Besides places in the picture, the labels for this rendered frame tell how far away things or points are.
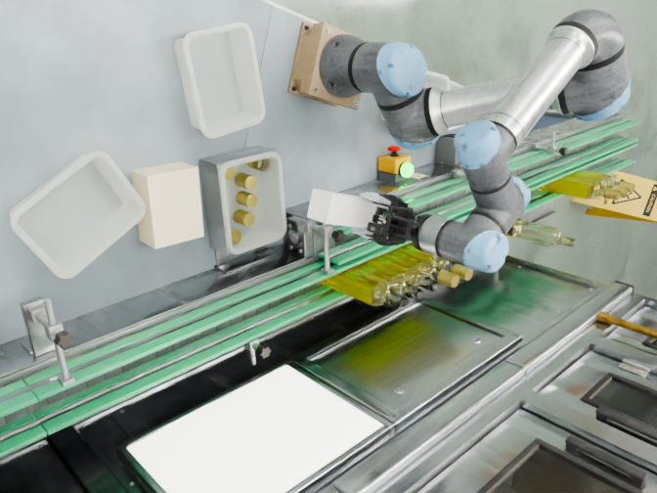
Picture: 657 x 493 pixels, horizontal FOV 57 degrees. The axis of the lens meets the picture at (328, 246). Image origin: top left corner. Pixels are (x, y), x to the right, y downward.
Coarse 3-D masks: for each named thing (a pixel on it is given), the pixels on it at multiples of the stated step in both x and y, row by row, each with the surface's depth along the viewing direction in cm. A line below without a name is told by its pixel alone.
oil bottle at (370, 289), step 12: (336, 276) 153; (348, 276) 150; (360, 276) 149; (372, 276) 149; (336, 288) 154; (348, 288) 151; (360, 288) 147; (372, 288) 144; (384, 288) 144; (372, 300) 145
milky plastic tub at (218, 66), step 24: (240, 24) 130; (192, 48) 131; (216, 48) 135; (240, 48) 136; (192, 72) 125; (216, 72) 137; (240, 72) 139; (192, 96) 130; (216, 96) 138; (240, 96) 142; (192, 120) 135; (216, 120) 140; (240, 120) 139
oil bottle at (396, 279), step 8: (360, 264) 156; (368, 264) 156; (376, 264) 156; (368, 272) 152; (376, 272) 152; (384, 272) 151; (392, 272) 151; (400, 272) 151; (392, 280) 147; (400, 280) 148; (392, 288) 148; (400, 288) 147
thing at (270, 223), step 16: (240, 160) 137; (272, 160) 145; (224, 176) 135; (256, 176) 150; (272, 176) 147; (224, 192) 136; (256, 192) 151; (272, 192) 149; (224, 208) 137; (240, 208) 149; (256, 208) 152; (272, 208) 151; (224, 224) 139; (240, 224) 150; (256, 224) 153; (272, 224) 153; (256, 240) 148; (272, 240) 149
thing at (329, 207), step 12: (312, 192) 125; (324, 192) 123; (312, 204) 125; (324, 204) 123; (336, 204) 123; (348, 204) 125; (360, 204) 127; (372, 204) 130; (312, 216) 125; (324, 216) 122; (336, 216) 124; (348, 216) 126; (360, 216) 128
